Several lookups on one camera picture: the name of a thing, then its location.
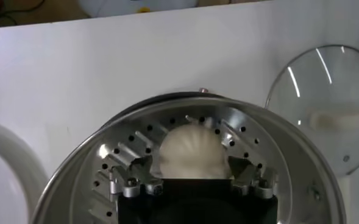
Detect white round plate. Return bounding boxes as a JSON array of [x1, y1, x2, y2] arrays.
[[0, 117, 49, 224]]

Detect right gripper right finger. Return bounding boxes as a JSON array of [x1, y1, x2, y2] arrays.
[[227, 155, 279, 200]]

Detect tangled floor cables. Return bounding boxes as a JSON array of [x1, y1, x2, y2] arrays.
[[0, 0, 46, 28]]

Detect white steamed baozi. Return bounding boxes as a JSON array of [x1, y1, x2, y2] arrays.
[[158, 123, 232, 180]]

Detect perforated steel steamer basket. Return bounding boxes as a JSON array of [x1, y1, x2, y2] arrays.
[[29, 96, 347, 224]]

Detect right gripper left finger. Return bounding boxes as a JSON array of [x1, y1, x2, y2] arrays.
[[107, 155, 165, 198]]

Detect glass lid with cream handle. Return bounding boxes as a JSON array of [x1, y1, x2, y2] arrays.
[[264, 44, 359, 177]]

